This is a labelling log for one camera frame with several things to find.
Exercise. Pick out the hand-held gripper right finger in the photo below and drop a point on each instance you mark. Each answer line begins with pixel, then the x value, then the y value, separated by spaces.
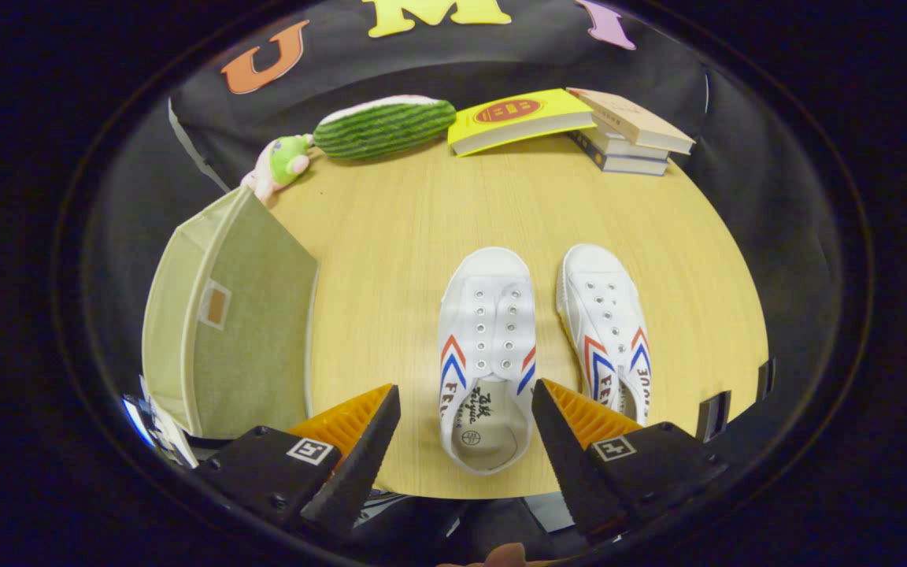
pixel 564 465

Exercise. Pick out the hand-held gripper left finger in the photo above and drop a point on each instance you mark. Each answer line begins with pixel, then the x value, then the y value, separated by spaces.
pixel 363 457

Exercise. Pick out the beige fabric storage box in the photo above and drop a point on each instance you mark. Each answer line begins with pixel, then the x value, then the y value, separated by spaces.
pixel 249 354

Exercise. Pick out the white shoe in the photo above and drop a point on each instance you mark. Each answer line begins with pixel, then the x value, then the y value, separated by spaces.
pixel 603 307
pixel 489 315

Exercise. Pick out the white paper sheet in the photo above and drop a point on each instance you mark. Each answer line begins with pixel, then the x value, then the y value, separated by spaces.
pixel 174 441

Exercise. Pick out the dark cover book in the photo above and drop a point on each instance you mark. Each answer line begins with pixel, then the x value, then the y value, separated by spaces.
pixel 634 165

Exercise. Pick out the pink and green plush toy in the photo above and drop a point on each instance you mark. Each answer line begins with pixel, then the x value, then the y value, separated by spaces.
pixel 288 157

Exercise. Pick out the grey cover book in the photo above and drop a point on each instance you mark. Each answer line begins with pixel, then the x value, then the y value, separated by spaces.
pixel 634 148

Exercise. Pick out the watermelon slice plush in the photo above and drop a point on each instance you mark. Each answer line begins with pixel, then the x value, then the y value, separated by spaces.
pixel 383 130

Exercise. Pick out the yellow book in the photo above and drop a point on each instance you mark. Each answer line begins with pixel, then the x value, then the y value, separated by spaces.
pixel 516 114

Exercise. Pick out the tan book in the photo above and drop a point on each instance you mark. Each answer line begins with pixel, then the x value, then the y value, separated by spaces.
pixel 634 118

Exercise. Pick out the dark table edge bracket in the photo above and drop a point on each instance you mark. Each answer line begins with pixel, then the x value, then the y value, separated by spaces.
pixel 712 416
pixel 765 380

